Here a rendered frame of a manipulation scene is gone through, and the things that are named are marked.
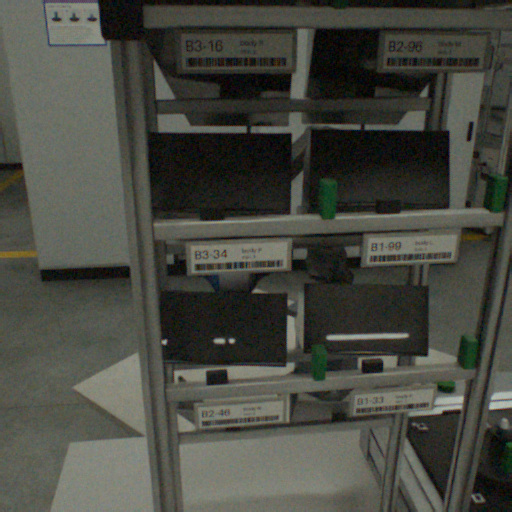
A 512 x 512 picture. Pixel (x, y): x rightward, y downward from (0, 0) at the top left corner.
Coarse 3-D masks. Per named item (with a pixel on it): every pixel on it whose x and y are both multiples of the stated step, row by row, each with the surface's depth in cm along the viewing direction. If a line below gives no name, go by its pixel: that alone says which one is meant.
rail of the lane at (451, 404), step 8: (504, 392) 105; (440, 400) 102; (448, 400) 102; (456, 400) 102; (496, 400) 103; (504, 400) 103; (440, 408) 100; (448, 408) 100; (456, 408) 100; (496, 408) 100; (504, 408) 100; (408, 416) 98; (416, 416) 98; (360, 432) 103; (368, 432) 99; (360, 440) 104; (368, 440) 99; (360, 448) 104; (368, 448) 100
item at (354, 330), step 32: (320, 288) 55; (352, 288) 55; (384, 288) 55; (416, 288) 55; (320, 320) 55; (352, 320) 55; (384, 320) 55; (416, 320) 54; (352, 352) 55; (384, 352) 55; (416, 352) 54
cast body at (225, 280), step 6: (222, 276) 76; (228, 276) 76; (234, 276) 76; (240, 276) 76; (246, 276) 76; (222, 282) 76; (228, 282) 76; (234, 282) 76; (240, 282) 76; (246, 282) 76; (222, 288) 76; (228, 288) 76; (234, 288) 76; (240, 288) 76; (246, 288) 76
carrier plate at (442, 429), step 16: (432, 416) 96; (448, 416) 96; (496, 416) 96; (416, 432) 92; (432, 432) 92; (448, 432) 92; (416, 448) 89; (432, 448) 89; (448, 448) 89; (432, 464) 85; (448, 464) 85; (432, 480) 83; (496, 496) 79
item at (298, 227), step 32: (384, 96) 58; (160, 224) 42; (192, 224) 42; (224, 224) 43; (256, 224) 43; (288, 224) 43; (320, 224) 44; (352, 224) 44; (384, 224) 44; (416, 224) 45; (448, 224) 45; (480, 224) 46; (288, 352) 68; (192, 384) 49; (224, 384) 49; (256, 384) 49; (288, 384) 49; (320, 384) 50; (352, 384) 50; (384, 384) 51
